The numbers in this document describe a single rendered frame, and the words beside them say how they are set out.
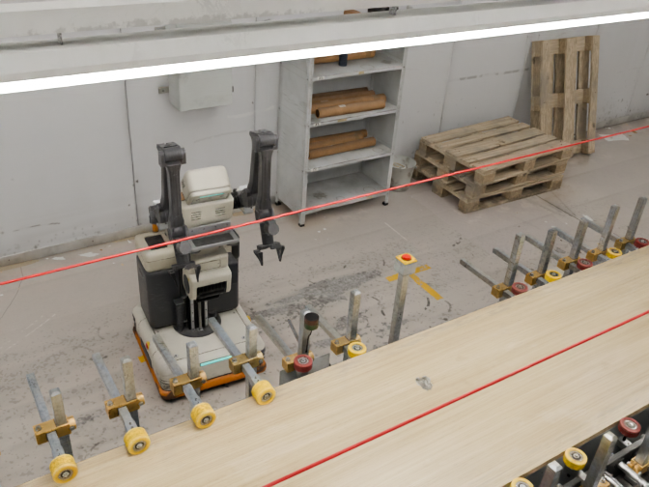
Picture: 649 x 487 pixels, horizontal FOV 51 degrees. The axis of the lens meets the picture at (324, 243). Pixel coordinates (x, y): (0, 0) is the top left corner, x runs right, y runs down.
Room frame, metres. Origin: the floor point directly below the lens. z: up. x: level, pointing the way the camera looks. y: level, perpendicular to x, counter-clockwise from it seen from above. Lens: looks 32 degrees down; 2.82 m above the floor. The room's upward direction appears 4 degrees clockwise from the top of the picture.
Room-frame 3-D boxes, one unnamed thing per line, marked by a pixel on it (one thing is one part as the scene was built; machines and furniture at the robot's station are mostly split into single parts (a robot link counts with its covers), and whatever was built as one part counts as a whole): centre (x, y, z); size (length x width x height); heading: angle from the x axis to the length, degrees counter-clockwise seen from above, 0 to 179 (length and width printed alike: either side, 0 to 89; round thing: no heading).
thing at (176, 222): (2.59, 0.67, 1.40); 0.11 x 0.06 x 0.43; 120
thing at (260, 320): (2.30, 0.16, 0.84); 0.43 x 0.03 x 0.04; 34
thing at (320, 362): (2.25, 0.04, 0.75); 0.26 x 0.01 x 0.10; 124
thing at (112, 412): (1.78, 0.69, 0.95); 0.14 x 0.06 x 0.05; 124
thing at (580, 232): (3.20, -1.39, 0.87); 0.04 x 0.04 x 0.48; 34
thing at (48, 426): (1.64, 0.90, 0.95); 0.14 x 0.06 x 0.05; 124
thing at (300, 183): (5.19, -0.04, 0.78); 0.90 x 0.45 x 1.55; 124
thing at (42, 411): (1.68, 0.95, 0.95); 0.50 x 0.04 x 0.04; 34
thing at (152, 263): (3.18, 0.76, 0.59); 0.55 x 0.34 x 0.83; 120
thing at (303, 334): (2.22, 0.06, 0.87); 0.04 x 0.04 x 0.48; 34
